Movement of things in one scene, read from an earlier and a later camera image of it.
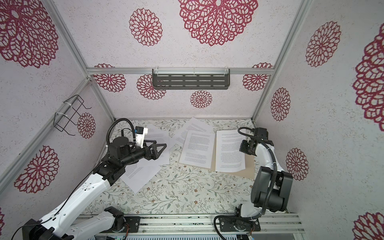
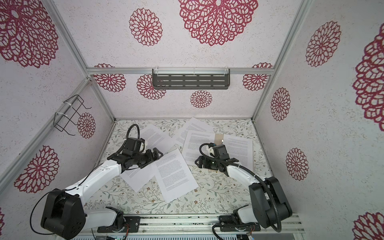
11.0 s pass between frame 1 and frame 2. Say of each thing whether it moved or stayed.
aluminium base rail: stayed
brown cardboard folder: moved
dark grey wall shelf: stayed
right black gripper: moved
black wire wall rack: stayed
